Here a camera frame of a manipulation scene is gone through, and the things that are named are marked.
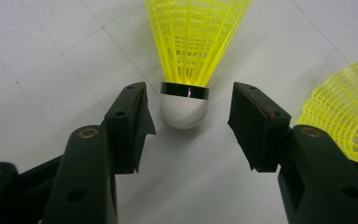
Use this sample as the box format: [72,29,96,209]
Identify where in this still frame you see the yellow shuttlecock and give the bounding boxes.
[144,0,253,130]
[296,55,358,171]

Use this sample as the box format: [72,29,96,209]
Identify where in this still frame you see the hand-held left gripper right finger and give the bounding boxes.
[227,81,358,224]

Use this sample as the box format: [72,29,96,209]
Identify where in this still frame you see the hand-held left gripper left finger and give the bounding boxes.
[41,81,157,224]

